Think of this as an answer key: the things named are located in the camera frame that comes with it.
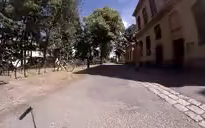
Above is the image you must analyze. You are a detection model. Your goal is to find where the large green tree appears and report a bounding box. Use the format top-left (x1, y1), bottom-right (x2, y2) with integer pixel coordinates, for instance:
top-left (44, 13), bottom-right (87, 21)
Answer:
top-left (74, 6), bottom-right (127, 68)

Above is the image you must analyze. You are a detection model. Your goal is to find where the grey asphalt path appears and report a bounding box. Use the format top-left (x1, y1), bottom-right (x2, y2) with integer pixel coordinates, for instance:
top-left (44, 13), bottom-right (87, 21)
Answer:
top-left (0, 63), bottom-right (202, 128)

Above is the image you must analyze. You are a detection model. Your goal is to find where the bare dirt ground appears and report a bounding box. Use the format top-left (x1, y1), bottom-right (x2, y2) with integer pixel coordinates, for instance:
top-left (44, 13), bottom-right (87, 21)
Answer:
top-left (0, 64), bottom-right (91, 111)

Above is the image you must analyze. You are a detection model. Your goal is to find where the tan stone building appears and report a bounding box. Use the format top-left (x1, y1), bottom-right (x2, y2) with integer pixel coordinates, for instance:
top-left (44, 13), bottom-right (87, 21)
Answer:
top-left (124, 0), bottom-right (205, 69)

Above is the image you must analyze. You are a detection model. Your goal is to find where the row of trees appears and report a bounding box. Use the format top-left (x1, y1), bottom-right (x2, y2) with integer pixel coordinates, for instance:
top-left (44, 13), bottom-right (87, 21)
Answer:
top-left (0, 0), bottom-right (83, 86)

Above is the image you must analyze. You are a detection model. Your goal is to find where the robot's own part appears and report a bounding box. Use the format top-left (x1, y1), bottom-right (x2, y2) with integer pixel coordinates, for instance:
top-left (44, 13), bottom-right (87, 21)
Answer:
top-left (18, 106), bottom-right (38, 128)

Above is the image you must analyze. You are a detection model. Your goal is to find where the pale cobblestone strip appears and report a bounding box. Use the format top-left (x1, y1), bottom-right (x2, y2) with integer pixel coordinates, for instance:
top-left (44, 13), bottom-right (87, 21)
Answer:
top-left (136, 80), bottom-right (205, 128)

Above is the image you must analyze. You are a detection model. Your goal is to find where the grey pavement beside building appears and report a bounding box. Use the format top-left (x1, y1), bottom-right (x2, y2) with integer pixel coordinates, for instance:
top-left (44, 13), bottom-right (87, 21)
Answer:
top-left (136, 64), bottom-right (205, 109)

